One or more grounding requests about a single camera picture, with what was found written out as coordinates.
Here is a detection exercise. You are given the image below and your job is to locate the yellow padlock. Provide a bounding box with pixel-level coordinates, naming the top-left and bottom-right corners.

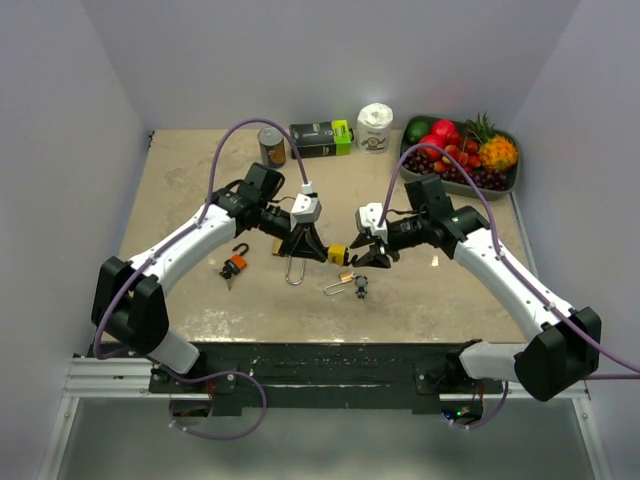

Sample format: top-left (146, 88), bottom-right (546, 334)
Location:
top-left (327, 244), bottom-right (349, 266)

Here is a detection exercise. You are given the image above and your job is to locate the orange padlock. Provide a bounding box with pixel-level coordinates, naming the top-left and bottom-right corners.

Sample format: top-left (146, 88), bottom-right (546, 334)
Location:
top-left (218, 243), bottom-right (250, 291)

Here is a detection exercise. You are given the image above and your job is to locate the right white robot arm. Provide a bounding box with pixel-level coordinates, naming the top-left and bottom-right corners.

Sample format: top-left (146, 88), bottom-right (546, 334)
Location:
top-left (352, 174), bottom-right (602, 402)

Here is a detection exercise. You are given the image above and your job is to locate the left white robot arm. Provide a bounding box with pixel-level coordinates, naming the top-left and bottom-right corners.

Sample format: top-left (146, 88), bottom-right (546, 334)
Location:
top-left (91, 163), bottom-right (327, 392)

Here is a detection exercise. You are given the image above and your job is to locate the large brass padlock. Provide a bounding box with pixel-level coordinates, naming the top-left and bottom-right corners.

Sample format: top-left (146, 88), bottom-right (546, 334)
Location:
top-left (271, 239), bottom-right (307, 286)

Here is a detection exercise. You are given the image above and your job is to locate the small brass padlock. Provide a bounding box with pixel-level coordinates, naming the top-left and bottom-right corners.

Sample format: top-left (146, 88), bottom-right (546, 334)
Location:
top-left (323, 271), bottom-right (356, 296)

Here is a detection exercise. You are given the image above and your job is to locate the dark grape bunch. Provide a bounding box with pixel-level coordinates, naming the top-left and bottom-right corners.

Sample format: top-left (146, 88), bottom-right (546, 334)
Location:
top-left (403, 151), bottom-right (510, 191)

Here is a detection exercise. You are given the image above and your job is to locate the brown tin can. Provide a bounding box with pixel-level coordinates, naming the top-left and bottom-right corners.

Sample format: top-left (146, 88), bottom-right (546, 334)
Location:
top-left (257, 126), bottom-right (286, 169)

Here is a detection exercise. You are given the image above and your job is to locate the red apple lower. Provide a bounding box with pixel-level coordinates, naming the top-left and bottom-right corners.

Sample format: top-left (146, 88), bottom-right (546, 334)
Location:
top-left (418, 134), bottom-right (446, 162)

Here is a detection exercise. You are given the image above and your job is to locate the red apple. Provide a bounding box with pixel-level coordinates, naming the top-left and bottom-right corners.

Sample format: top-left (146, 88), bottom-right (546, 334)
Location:
top-left (418, 134), bottom-right (446, 162)
top-left (430, 119), bottom-right (458, 140)

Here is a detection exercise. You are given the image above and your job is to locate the black and green box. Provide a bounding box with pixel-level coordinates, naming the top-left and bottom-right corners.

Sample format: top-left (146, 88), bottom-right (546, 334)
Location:
top-left (289, 120), bottom-right (354, 159)

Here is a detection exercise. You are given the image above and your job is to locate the strawberry pile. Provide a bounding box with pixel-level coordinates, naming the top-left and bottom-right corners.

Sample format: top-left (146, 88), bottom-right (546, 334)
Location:
top-left (444, 131), bottom-right (481, 172)

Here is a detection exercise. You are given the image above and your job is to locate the green lime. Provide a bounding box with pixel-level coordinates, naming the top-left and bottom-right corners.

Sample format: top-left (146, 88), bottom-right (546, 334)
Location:
top-left (404, 120), bottom-right (430, 145)

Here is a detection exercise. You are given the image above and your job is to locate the red apple upper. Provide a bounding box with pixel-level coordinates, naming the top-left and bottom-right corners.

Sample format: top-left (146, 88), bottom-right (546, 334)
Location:
top-left (430, 119), bottom-right (458, 140)

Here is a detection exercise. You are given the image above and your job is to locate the white paper roll cup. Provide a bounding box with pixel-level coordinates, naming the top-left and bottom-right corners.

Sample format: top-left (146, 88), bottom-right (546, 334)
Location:
top-left (356, 103), bottom-right (394, 154)

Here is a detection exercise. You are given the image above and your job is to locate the grey fruit tray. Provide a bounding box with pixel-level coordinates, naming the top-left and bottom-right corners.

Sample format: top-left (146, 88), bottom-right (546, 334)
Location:
top-left (399, 114), bottom-right (520, 200)

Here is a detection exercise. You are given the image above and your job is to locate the small pineapple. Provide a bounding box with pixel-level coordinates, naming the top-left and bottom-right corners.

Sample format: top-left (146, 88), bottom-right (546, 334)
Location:
top-left (466, 113), bottom-right (518, 172)

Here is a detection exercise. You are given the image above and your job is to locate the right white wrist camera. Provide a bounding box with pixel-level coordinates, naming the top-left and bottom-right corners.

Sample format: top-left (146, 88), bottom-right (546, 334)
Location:
top-left (355, 203), bottom-right (388, 243)

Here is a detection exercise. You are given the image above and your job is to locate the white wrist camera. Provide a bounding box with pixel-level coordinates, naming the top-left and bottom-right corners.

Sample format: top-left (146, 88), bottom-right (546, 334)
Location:
top-left (290, 182), bottom-right (322, 229)
top-left (355, 203), bottom-right (388, 243)

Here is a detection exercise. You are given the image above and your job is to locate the panda keychain figure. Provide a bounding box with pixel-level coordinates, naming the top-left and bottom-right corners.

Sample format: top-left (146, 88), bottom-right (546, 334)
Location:
top-left (354, 275), bottom-right (369, 299)

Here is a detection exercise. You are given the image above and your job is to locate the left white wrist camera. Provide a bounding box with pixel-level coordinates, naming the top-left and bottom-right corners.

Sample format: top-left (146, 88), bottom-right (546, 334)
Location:
top-left (290, 182), bottom-right (322, 229)

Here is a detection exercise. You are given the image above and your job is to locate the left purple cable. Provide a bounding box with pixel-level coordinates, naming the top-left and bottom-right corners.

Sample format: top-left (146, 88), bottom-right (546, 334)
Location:
top-left (92, 117), bottom-right (314, 440)

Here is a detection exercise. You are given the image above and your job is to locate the purple cable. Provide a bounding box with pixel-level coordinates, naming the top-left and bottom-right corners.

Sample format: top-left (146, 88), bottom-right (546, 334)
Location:
top-left (377, 143), bottom-right (640, 430)
top-left (92, 117), bottom-right (314, 440)

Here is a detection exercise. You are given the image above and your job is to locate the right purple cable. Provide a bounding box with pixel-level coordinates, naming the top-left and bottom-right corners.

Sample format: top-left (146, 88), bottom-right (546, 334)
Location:
top-left (377, 143), bottom-right (640, 430)

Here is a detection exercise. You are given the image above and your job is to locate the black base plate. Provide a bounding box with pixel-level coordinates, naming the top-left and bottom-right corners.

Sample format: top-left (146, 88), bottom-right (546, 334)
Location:
top-left (149, 342), bottom-right (503, 416)

